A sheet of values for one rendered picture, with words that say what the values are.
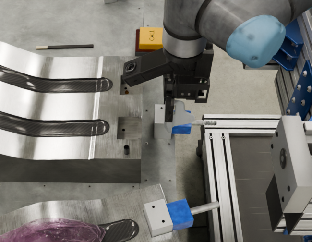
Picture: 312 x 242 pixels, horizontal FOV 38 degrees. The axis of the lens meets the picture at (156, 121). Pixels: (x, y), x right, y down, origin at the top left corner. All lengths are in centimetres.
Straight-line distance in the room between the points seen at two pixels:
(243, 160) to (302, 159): 93
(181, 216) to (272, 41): 33
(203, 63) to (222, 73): 141
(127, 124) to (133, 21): 39
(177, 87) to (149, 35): 32
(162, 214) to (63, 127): 26
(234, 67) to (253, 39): 162
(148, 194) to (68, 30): 53
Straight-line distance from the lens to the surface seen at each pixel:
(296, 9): 72
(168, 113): 85
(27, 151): 86
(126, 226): 80
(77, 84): 95
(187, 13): 68
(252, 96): 214
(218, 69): 222
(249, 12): 65
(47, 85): 96
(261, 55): 64
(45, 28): 121
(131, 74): 83
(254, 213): 157
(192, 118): 88
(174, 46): 75
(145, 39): 110
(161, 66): 80
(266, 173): 166
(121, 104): 90
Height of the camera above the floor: 158
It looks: 53 degrees down
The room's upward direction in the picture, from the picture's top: 3 degrees clockwise
